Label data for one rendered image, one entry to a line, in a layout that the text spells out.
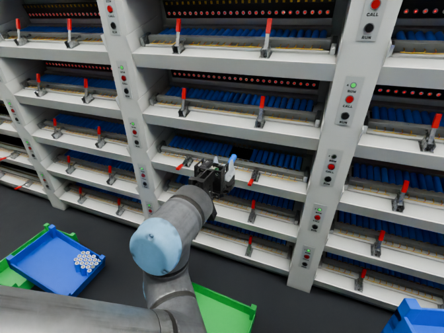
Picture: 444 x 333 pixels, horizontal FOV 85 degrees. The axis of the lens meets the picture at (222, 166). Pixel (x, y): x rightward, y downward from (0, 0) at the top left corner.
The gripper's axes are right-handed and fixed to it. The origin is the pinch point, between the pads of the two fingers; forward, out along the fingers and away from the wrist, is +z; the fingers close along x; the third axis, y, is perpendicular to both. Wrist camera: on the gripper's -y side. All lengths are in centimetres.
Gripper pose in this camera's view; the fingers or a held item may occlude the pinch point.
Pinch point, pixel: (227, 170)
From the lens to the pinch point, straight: 71.7
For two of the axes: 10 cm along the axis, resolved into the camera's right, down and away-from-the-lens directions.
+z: 3.8, -4.3, 8.2
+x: -9.3, -1.9, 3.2
